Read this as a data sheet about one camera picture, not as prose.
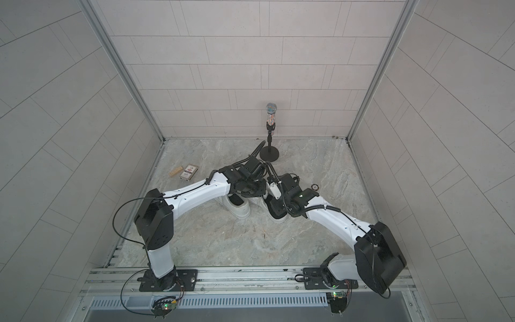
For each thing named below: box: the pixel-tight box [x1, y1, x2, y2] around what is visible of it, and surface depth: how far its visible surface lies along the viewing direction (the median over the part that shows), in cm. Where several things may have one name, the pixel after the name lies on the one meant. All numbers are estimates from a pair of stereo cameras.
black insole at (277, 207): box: [264, 194, 288, 220], surface depth 74 cm
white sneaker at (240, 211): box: [214, 193, 251, 220], surface depth 84 cm
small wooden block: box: [168, 166, 184, 178], surface depth 103 cm
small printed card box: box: [179, 163, 200, 182], surface depth 101 cm
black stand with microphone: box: [259, 101, 280, 163], surface depth 98 cm
